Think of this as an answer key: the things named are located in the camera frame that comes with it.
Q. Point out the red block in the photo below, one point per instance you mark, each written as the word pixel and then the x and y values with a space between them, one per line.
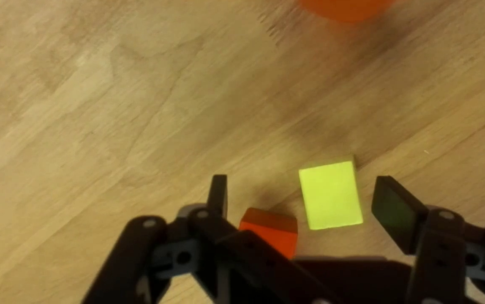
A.
pixel 273 231

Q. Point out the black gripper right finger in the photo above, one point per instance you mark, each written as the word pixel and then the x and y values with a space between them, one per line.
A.
pixel 445 254

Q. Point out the orange funnel-shaped cup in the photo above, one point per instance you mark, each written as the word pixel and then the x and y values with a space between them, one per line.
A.
pixel 345 9

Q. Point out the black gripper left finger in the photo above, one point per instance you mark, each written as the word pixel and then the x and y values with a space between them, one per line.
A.
pixel 214 259

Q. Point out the yellow block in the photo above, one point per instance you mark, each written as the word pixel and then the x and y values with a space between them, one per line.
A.
pixel 332 195

